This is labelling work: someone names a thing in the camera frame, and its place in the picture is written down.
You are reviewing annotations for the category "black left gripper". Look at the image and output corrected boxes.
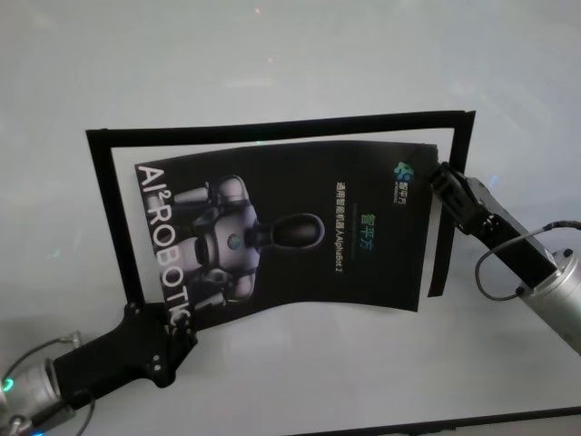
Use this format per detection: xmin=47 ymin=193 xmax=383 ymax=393
xmin=52 ymin=302 xmax=199 ymax=406

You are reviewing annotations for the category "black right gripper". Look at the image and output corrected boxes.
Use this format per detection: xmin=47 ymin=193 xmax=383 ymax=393
xmin=427 ymin=161 xmax=560 ymax=292

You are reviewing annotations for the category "black robot print poster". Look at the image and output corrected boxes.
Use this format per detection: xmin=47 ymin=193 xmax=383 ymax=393
xmin=134 ymin=138 xmax=440 ymax=331

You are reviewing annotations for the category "grey right gripper cable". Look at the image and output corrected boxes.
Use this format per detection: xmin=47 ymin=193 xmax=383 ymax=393
xmin=474 ymin=220 xmax=581 ymax=303

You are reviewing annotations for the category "thin black cable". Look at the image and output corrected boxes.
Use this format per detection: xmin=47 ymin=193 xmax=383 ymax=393
xmin=54 ymin=388 xmax=97 ymax=435

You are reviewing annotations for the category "black tape frame outline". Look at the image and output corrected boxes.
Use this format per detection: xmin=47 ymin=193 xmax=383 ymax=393
xmin=84 ymin=108 xmax=477 ymax=306

